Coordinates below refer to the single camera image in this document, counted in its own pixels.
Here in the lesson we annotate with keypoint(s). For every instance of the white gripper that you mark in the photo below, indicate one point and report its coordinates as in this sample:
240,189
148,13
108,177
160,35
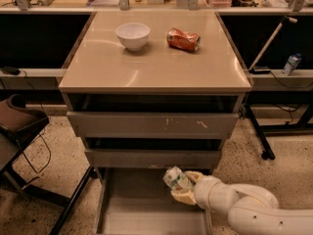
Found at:
202,190

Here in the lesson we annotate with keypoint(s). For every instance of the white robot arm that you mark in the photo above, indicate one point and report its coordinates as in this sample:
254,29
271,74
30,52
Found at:
250,209

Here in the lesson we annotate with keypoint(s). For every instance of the grey open bottom drawer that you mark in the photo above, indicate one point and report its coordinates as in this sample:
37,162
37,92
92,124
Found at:
136,201

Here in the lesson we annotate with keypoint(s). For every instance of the grey middle drawer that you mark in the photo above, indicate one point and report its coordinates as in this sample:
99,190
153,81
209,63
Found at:
152,158

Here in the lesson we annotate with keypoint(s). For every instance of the grey drawer cabinet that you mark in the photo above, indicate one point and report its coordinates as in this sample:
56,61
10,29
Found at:
104,76

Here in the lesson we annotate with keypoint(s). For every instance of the grey top drawer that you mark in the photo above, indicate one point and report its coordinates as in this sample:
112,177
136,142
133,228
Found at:
152,125

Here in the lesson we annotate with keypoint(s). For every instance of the crushed orange soda can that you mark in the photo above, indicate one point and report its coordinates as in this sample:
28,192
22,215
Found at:
183,40

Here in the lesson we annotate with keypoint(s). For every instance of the black metal stand leg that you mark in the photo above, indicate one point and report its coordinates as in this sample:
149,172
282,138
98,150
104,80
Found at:
267,153

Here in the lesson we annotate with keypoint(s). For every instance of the black device on right ledge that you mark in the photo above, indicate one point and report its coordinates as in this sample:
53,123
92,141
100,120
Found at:
260,70

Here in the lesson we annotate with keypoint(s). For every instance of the black device on ledge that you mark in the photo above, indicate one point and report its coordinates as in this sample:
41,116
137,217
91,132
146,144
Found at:
260,70
10,70

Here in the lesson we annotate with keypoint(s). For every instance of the white ceramic bowl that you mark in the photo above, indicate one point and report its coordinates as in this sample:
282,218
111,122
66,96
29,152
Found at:
133,36

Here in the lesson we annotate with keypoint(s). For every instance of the small plastic water bottle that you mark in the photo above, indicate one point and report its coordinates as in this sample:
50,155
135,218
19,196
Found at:
291,64

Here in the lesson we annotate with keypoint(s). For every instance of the brown office chair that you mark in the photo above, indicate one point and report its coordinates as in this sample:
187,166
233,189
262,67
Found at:
19,126

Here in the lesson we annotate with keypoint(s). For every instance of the white stick with black tip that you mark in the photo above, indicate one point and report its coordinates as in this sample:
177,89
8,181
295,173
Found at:
284,20

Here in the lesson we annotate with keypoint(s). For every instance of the black device on left ledge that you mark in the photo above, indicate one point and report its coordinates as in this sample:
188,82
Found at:
10,70

